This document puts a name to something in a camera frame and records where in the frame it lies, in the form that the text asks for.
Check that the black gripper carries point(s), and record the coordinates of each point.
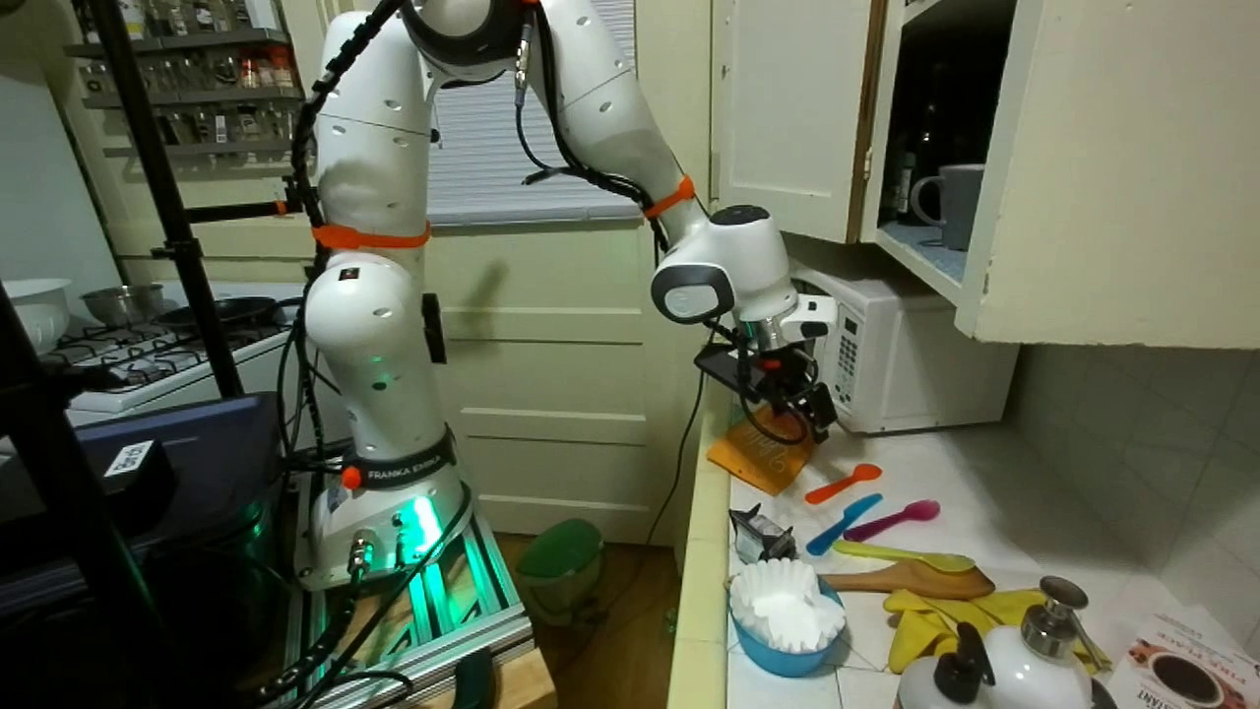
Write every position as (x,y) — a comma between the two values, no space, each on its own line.
(788,375)

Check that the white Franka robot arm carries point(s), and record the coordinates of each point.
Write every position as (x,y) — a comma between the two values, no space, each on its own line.
(374,328)

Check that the blue plastic spoon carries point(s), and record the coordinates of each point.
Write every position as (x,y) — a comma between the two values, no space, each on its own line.
(849,523)

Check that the pink plastic spoon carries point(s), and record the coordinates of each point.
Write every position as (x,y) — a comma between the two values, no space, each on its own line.
(891,523)

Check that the yellow-green plastic spoon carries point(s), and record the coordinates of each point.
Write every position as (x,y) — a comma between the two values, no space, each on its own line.
(908,555)

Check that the closed cream cabinet door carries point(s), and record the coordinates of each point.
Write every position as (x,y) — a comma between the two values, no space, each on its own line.
(799,93)

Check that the open cream cabinet door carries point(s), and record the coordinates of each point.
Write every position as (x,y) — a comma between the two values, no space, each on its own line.
(1129,173)

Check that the orange sponge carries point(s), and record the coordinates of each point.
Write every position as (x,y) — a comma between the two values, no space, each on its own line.
(748,467)

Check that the black binder clip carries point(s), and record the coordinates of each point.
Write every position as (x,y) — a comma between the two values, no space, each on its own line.
(760,536)

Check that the white microwave oven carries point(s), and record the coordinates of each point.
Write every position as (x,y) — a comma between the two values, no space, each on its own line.
(920,359)

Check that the white coffee filters stack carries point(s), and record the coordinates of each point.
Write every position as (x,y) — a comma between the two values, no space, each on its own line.
(784,609)

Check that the wooden spatula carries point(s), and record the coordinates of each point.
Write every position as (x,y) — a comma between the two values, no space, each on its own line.
(920,581)

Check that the cream panel door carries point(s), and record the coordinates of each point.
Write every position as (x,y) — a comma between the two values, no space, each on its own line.
(564,397)

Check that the blue bowl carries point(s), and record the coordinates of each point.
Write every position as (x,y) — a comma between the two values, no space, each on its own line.
(788,659)

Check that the yellow rubber gloves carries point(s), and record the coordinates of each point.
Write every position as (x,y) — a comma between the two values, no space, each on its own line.
(929,623)

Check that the grey mug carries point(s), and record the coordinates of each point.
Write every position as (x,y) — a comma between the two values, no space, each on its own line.
(958,206)

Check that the green bucket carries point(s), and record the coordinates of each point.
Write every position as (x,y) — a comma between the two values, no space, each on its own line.
(562,571)

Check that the metal sink strainer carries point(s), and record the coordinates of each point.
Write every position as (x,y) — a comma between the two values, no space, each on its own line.
(1066,593)

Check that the white window blind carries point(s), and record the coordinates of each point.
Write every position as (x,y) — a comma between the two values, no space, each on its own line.
(487,173)

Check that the coffee print paper sheet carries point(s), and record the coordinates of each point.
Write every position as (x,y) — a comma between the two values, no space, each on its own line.
(1188,656)

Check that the dark blue box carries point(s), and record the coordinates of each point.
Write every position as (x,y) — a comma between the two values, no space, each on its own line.
(211,455)

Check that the gas stove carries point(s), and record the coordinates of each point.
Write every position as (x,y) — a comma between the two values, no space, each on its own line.
(142,355)

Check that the black stand pole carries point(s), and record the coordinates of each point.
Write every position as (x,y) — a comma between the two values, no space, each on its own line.
(162,198)
(62,526)

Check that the spice jar shelf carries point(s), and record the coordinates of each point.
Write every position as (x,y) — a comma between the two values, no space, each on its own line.
(133,80)

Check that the white pot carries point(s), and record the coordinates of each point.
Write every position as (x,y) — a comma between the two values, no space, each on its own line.
(37,315)

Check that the wrist camera on black bar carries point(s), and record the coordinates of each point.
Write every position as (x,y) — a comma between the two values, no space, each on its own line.
(811,322)

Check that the cream wall cabinet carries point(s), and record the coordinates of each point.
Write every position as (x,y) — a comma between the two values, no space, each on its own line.
(939,257)

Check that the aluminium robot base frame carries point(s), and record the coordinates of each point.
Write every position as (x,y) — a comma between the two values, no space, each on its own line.
(458,606)

